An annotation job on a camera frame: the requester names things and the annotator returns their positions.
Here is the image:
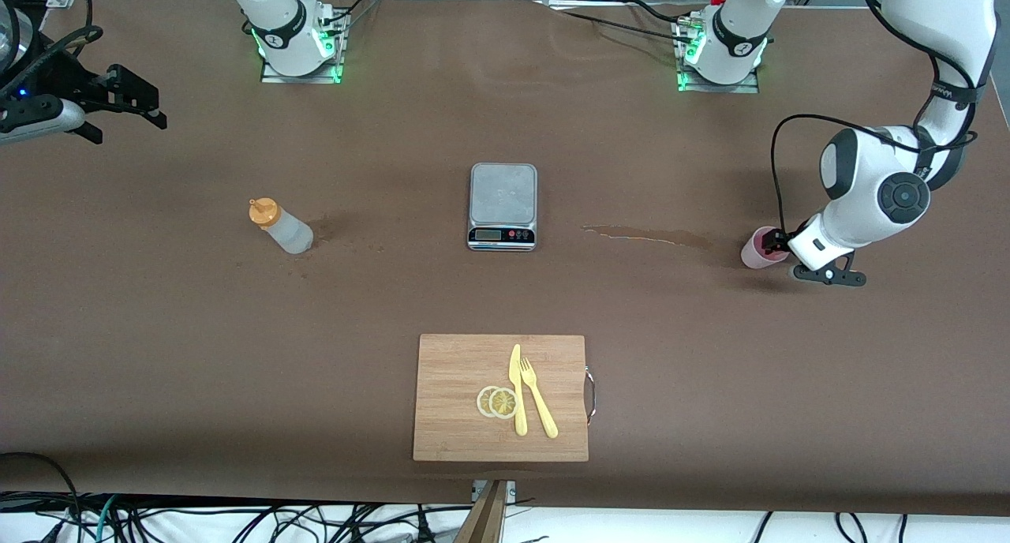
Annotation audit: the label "clear sauce bottle orange cap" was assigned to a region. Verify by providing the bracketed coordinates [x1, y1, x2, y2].
[249, 198, 314, 255]

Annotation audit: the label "pink plastic cup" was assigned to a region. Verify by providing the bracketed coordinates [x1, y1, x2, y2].
[740, 227, 790, 270]

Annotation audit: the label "silver digital kitchen scale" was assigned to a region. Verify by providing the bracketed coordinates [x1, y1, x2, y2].
[467, 163, 538, 252]

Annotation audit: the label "black cable across table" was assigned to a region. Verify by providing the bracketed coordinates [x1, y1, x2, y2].
[544, 0, 699, 47]

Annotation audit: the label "yellow plastic fork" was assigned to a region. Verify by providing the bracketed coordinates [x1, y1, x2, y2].
[520, 357, 559, 439]

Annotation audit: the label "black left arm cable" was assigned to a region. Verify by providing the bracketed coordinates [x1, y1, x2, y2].
[770, 0, 983, 240]

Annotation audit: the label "wooden post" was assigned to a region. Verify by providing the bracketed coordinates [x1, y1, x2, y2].
[454, 480, 508, 543]

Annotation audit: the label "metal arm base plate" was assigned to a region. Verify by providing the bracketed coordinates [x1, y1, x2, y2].
[677, 18, 760, 94]
[260, 6, 346, 84]

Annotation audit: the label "bamboo cutting board metal handle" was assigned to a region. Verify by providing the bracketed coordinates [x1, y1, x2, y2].
[413, 334, 597, 462]

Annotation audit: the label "black looped floor cable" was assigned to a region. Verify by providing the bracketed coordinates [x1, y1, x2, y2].
[0, 452, 84, 543]

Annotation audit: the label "yellow plastic knife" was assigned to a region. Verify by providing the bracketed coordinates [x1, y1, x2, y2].
[509, 343, 528, 436]

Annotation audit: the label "teal floor cable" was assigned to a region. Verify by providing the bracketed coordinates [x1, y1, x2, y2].
[93, 494, 121, 543]

